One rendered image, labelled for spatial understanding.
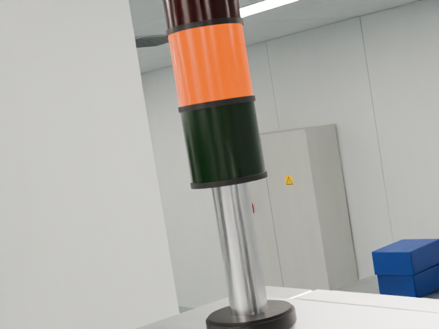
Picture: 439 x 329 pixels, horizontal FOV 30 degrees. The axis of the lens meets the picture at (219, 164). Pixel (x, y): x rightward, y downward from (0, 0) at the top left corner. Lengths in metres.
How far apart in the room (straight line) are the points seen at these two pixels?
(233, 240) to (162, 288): 1.70
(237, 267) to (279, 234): 7.27
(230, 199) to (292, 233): 7.14
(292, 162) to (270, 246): 0.92
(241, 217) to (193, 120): 0.07
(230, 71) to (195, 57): 0.02
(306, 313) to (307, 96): 7.30
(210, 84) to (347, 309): 0.18
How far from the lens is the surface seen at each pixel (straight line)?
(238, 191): 0.53
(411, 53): 7.04
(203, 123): 0.51
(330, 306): 0.58
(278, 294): 0.64
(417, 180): 7.15
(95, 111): 2.13
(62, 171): 2.07
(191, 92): 0.52
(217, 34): 0.51
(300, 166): 7.43
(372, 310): 0.56
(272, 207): 7.80
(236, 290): 0.54
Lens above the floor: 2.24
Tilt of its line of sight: 3 degrees down
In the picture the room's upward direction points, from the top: 9 degrees counter-clockwise
